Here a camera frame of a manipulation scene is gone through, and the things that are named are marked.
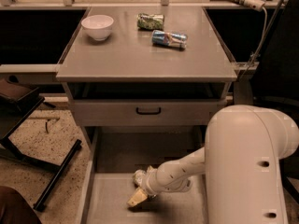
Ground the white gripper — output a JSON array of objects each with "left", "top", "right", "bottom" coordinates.
[{"left": 127, "top": 165, "right": 158, "bottom": 207}]

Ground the white green 7up can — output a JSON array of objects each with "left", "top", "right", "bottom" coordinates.
[{"left": 133, "top": 170, "right": 147, "bottom": 187}]

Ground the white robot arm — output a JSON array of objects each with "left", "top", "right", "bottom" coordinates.
[{"left": 128, "top": 105, "right": 299, "bottom": 224}]

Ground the open middle drawer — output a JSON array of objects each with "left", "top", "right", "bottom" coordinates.
[{"left": 76, "top": 126, "right": 208, "bottom": 224}]

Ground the closed top drawer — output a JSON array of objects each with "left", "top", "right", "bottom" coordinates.
[{"left": 69, "top": 99, "right": 227, "bottom": 127}]

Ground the grey drawer cabinet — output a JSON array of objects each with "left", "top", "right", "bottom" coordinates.
[{"left": 55, "top": 5, "right": 238, "bottom": 224}]

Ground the blue pepsi can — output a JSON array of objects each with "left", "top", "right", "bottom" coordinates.
[{"left": 151, "top": 30, "right": 188, "bottom": 49}]

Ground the green soda can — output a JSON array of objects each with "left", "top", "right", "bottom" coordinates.
[{"left": 137, "top": 13, "right": 164, "bottom": 31}]

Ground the brown object bottom left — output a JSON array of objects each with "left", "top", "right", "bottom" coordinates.
[{"left": 0, "top": 186, "right": 42, "bottom": 224}]

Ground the black folding stand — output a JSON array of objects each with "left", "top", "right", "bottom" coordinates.
[{"left": 0, "top": 76, "right": 83, "bottom": 213}]

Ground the white ceramic bowl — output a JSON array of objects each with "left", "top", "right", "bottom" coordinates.
[{"left": 81, "top": 15, "right": 114, "bottom": 41}]

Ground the black office chair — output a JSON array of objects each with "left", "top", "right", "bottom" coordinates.
[{"left": 233, "top": 0, "right": 299, "bottom": 203}]

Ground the black drawer handle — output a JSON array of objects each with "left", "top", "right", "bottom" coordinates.
[{"left": 135, "top": 107, "right": 162, "bottom": 116}]

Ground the white power cable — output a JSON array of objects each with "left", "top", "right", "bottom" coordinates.
[{"left": 237, "top": 7, "right": 269, "bottom": 79}]

